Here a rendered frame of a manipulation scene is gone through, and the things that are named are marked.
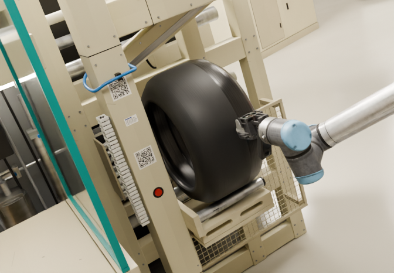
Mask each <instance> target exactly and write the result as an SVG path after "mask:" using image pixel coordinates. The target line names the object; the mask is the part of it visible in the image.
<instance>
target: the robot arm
mask: <svg viewBox="0 0 394 273"><path fill-rule="evenodd" d="M393 114H394V82H393V83H390V84H389V85H387V86H386V87H384V88H382V89H380V90H378V91H377V92H375V93H373V94H371V95H370V96H368V97H366V98H364V99H363V100H361V101H359V102H357V103H356V104H354V105H352V106H350V107H349V108H347V109H345V110H343V111H341V112H340V113H338V114H337V115H335V116H333V117H331V118H329V119H328V120H326V121H324V122H321V123H319V124H311V125H307V124H305V123H304V122H301V121H299V120H288V119H282V118H275V117H269V115H268V114H263V112H262V111H258V110H254V112H251V113H247V114H245V115H243V116H242V117H241V118H238V119H239V121H238V120H235V122H236V127H237V128H236V131H237V134H238V135H239V137H240V139H248V140H254V139H256V138H257V147H258V157H259V158H260V159H261V160H263V159H265V158H267V157H268V156H270V155H271V154H272V150H271V145H274V146H279V147H280V148H281V150H282V152H283V154H284V156H285V158H286V160H287V162H288V164H289V166H290V168H291V170H292V172H293V174H294V177H295V178H296V179H297V182H298V183H299V184H301V185H309V184H312V183H315V182H317V181H319V180H320V179H321V178H322V177H323V175H324V168H322V166H321V161H322V157H323V154H324V152H325V151H327V150H328V149H330V148H332V147H334V146H335V145H336V144H338V143H340V142H342V141H344V140H346V139H348V138H350V137H351V136H353V135H355V134H357V133H359V132H361V131H363V130H365V129H367V128H369V127H371V126H372V125H374V124H376V123H378V122H380V121H382V120H384V119H385V118H387V117H390V116H391V115H393Z"/></svg>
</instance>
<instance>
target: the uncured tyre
mask: <svg viewBox="0 0 394 273"><path fill-rule="evenodd" d="M141 101H142V104H143V107H144V110H145V113H146V115H147V118H148V120H149V123H150V126H151V129H152V132H153V134H154V137H155V140H156V142H157V145H158V148H159V151H160V154H161V156H162V160H163V161H164V165H165V168H166V170H167V172H168V174H169V175H170V177H171V178H172V180H173V181H174V182H175V183H176V185H177V186H178V187H179V188H180V189H181V190H182V191H183V192H184V193H185V194H186V195H187V196H189V197H190V198H192V199H194V200H198V201H201V202H205V203H211V202H216V201H218V200H220V199H222V198H224V197H225V196H227V195H229V194H230V193H232V192H234V191H236V190H237V189H240V188H241V187H243V186H244V185H246V184H248V183H250V182H251V181H252V180H253V179H254V178H255V177H256V176H257V175H258V174H259V172H260V170H261V166H262V163H263V160H261V159H260V158H259V157H258V147H257V138H256V139H254V140H248V139H240V137H239V135H238V134H237V131H236V128H237V127H236V122H235V120H238V121H239V119H238V118H241V117H242V116H243V115H245V114H247V113H251V112H254V108H253V106H252V104H251V102H250V100H249V98H248V96H247V95H246V93H245V91H244V90H243V89H242V87H241V86H240V84H239V83H238V82H237V81H236V80H235V78H234V77H233V76H232V75H231V74H230V73H228V72H227V71H226V70H225V69H224V68H222V67H220V66H218V65H217V64H214V63H212V62H210V61H207V60H204V59H195V60H189V61H187V62H185V63H182V64H180V65H178V66H175V67H173V68H171V69H169V70H166V71H164V72H162V73H160V74H157V75H155V76H154V77H153V78H151V79H150V80H149V81H148V82H147V83H146V85H145V89H144V91H143V93H142V96H141Z"/></svg>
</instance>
